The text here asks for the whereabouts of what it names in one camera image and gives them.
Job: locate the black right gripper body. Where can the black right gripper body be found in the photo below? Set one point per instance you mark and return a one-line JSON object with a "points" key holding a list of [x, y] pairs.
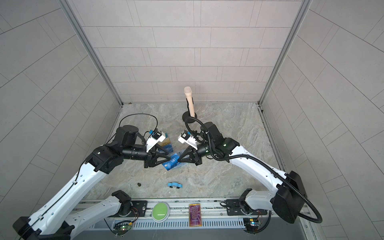
{"points": [[204, 150]]}

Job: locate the left green circuit board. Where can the left green circuit board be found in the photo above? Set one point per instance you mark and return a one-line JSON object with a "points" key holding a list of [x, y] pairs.
{"points": [[123, 226]]}

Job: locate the black round microphone stand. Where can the black round microphone stand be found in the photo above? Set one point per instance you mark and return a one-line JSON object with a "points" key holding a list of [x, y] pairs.
{"points": [[187, 114]]}

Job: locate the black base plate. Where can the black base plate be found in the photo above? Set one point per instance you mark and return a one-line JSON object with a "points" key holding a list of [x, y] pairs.
{"points": [[135, 208], [236, 208]]}

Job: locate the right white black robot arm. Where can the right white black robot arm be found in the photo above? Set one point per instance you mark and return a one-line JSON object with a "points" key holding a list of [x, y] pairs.
{"points": [[284, 191]]}

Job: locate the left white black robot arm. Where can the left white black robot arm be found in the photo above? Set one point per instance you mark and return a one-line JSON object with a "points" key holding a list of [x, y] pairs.
{"points": [[55, 220]]}

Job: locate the purple patterned card box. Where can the purple patterned card box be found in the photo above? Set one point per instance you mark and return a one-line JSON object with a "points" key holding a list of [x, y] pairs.
{"points": [[195, 216]]}

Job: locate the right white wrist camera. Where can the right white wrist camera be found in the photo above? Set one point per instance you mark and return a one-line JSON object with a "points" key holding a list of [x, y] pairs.
{"points": [[187, 138]]}

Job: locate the blue credit card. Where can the blue credit card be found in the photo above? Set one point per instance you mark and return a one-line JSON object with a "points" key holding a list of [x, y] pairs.
{"points": [[173, 162]]}

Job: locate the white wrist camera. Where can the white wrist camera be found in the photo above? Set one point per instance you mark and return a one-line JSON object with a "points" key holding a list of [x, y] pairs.
{"points": [[187, 138], [154, 138]]}

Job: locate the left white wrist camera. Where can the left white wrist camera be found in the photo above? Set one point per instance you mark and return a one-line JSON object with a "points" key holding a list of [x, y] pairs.
{"points": [[154, 138]]}

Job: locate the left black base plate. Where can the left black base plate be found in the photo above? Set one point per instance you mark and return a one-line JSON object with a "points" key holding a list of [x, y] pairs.
{"points": [[135, 208]]}

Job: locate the green round button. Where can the green round button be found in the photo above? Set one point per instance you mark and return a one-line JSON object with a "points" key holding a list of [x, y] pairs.
{"points": [[160, 212]]}

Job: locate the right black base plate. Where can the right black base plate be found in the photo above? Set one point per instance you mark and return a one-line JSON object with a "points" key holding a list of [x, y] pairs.
{"points": [[236, 208]]}

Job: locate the beige microphone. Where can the beige microphone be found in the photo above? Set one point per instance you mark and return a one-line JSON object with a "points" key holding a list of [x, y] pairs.
{"points": [[189, 98]]}

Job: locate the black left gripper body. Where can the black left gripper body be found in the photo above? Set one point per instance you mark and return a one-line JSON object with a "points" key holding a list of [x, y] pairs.
{"points": [[149, 159]]}

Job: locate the blue toy car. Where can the blue toy car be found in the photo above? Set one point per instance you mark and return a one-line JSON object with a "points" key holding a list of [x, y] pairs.
{"points": [[175, 185]]}

